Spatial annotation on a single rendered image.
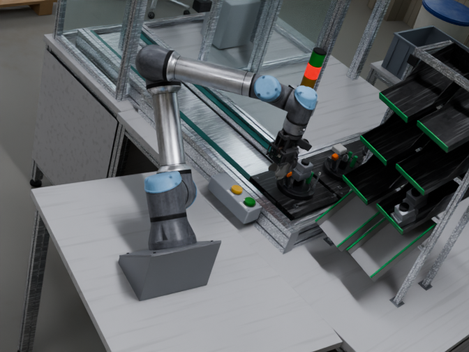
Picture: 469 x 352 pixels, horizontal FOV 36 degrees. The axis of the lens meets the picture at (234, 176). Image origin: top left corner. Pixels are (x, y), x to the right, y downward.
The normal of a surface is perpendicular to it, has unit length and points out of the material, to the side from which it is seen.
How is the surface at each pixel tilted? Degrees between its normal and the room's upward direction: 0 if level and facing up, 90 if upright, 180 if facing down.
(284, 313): 0
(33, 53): 0
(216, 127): 0
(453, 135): 25
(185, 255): 90
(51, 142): 90
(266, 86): 59
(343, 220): 45
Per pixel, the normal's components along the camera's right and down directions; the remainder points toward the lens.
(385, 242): -0.40, -0.45
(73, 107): -0.73, 0.24
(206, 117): 0.26, -0.77
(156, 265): 0.48, 0.63
